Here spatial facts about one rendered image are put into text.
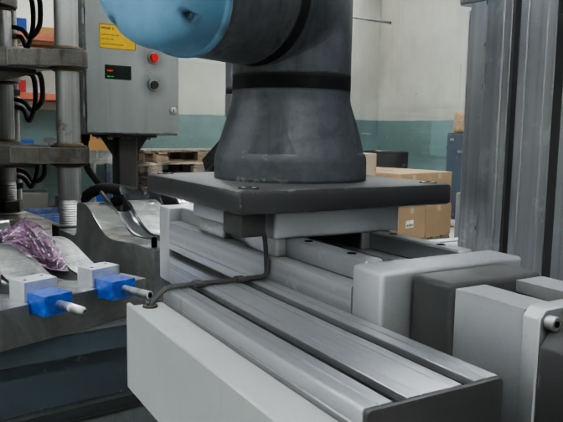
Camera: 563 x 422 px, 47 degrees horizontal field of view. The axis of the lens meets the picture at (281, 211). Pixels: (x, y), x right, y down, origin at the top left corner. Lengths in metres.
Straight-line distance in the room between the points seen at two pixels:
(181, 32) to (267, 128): 0.15
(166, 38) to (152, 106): 1.52
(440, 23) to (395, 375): 9.38
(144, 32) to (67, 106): 1.29
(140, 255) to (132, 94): 0.94
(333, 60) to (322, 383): 0.35
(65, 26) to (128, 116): 0.34
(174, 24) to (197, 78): 8.18
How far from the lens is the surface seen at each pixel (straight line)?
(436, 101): 9.56
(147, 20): 0.49
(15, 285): 0.93
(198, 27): 0.48
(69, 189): 1.79
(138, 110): 1.99
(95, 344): 0.99
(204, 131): 8.68
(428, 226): 6.12
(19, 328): 0.92
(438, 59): 9.61
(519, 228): 0.59
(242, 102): 0.61
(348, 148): 0.60
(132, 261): 1.15
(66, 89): 1.79
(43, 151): 1.78
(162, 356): 0.45
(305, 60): 0.59
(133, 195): 1.44
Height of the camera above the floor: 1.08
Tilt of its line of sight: 7 degrees down
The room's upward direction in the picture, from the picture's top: 1 degrees clockwise
